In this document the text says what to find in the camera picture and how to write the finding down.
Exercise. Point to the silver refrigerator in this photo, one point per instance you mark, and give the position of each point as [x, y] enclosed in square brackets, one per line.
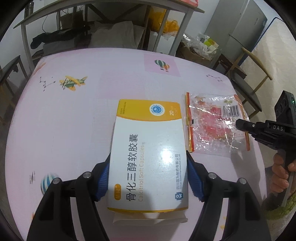
[236, 24]

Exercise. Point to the yellow white medicine box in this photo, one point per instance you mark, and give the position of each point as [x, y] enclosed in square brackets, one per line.
[147, 179]

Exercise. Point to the orange red plastic bag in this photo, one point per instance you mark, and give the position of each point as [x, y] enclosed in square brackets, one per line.
[193, 3]

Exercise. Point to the white mattress blue edge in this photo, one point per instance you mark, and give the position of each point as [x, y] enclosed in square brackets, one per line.
[276, 51]

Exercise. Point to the metal thermos bottle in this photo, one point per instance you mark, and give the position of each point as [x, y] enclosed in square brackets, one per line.
[29, 9]

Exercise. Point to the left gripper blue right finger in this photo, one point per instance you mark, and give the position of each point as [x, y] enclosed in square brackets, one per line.
[195, 177]

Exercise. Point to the long wooden side table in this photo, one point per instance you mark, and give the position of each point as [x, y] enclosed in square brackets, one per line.
[58, 6]

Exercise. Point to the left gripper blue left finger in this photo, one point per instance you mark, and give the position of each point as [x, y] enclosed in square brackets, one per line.
[102, 173]

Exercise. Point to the right hand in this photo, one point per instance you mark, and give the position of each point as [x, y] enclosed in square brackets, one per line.
[279, 180]

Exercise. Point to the brown cardboard box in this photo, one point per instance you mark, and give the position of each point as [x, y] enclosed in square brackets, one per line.
[202, 55]

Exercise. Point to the clear red plastic wrapper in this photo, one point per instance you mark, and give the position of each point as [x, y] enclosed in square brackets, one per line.
[211, 122]

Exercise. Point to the wooden chair black seat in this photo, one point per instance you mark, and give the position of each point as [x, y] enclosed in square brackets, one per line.
[237, 78]

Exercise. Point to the black clothing pile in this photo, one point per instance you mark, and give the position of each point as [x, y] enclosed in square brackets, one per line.
[77, 35]

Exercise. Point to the white sack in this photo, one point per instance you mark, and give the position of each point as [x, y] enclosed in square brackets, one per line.
[119, 35]

